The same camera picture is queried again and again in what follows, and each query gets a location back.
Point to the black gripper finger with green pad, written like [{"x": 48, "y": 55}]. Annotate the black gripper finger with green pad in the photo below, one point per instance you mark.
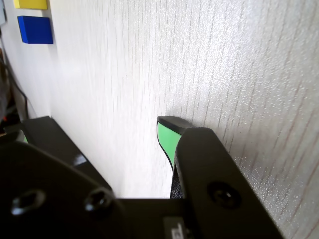
[
  {"x": 49, "y": 174},
  {"x": 211, "y": 161}
]

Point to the blue wooden cube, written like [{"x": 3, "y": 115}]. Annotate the blue wooden cube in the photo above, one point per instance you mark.
[{"x": 35, "y": 30}]

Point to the yellow wooden cube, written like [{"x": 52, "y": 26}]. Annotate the yellow wooden cube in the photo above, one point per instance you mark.
[{"x": 30, "y": 3}]

